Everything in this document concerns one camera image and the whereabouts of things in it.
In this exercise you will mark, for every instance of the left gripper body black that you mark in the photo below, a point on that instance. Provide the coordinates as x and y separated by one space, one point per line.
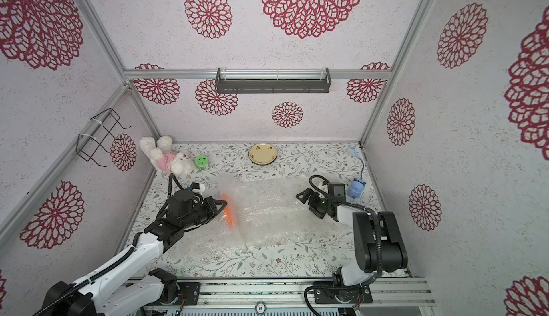
201 214

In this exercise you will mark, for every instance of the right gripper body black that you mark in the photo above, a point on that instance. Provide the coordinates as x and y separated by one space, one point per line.
314 202

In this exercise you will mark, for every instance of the orange plate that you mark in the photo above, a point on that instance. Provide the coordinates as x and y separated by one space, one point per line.
267 212

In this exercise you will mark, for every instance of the clear bubble wrap sheet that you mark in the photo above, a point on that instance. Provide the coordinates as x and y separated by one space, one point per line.
212 250

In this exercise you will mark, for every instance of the yellow plate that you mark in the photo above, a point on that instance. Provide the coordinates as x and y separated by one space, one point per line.
262 154

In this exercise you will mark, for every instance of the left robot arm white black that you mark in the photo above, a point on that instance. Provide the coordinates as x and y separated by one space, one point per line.
101 291

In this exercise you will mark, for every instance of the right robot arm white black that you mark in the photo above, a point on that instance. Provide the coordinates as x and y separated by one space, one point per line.
378 243

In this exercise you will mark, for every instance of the white plush bunny pink dress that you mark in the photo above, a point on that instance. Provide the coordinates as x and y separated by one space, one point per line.
164 159

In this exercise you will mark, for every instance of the green round toy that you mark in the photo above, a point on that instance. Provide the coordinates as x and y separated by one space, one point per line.
202 162

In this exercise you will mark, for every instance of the blue toy with cord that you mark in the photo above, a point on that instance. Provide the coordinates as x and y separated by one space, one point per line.
357 186

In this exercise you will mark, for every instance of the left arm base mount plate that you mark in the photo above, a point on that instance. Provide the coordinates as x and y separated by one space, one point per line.
187 294

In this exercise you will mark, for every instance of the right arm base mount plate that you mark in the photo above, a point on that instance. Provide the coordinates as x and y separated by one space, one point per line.
326 293

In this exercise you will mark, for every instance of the black wire wall basket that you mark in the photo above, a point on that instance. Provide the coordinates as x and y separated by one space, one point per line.
88 144

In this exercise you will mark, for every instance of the aluminium front rail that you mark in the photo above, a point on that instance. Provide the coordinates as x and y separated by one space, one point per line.
263 295

